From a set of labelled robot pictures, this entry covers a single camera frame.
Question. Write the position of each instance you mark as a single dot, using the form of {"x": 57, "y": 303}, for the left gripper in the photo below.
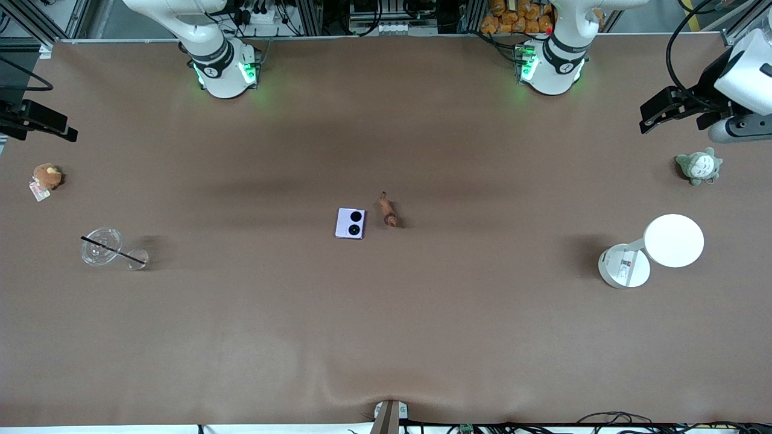
{"x": 707, "y": 85}

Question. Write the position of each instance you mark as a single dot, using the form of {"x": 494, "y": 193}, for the brown lion figurine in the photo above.
{"x": 389, "y": 212}

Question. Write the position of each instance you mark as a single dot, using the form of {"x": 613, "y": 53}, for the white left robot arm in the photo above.
{"x": 552, "y": 67}

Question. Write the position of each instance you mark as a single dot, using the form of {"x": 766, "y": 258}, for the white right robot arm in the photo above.
{"x": 220, "y": 72}

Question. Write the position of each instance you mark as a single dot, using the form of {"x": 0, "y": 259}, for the lilac flip phone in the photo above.
{"x": 350, "y": 224}

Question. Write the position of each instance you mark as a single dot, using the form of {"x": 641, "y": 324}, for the brown plush toy with tag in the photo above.
{"x": 46, "y": 176}

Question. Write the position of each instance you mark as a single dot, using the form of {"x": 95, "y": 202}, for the white round desk lamp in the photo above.
{"x": 672, "y": 241}

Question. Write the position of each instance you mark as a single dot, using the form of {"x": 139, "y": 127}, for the clear plastic cup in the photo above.
{"x": 99, "y": 247}

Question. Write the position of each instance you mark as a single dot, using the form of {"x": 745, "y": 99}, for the black drinking straw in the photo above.
{"x": 114, "y": 251}

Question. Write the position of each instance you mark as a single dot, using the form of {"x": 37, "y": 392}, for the bag of orange snacks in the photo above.
{"x": 518, "y": 17}

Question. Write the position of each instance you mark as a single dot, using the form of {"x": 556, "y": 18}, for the white power strip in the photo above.
{"x": 262, "y": 15}

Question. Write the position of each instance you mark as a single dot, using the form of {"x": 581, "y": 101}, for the dark equipment box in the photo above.
{"x": 389, "y": 15}

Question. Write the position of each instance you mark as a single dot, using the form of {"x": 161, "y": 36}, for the brown table cover sheet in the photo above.
{"x": 386, "y": 331}

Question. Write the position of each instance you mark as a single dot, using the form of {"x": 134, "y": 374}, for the aluminium frame strut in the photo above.
{"x": 36, "y": 24}
{"x": 745, "y": 21}

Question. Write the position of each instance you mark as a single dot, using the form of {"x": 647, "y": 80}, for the grey table edge camera mount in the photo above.
{"x": 389, "y": 417}

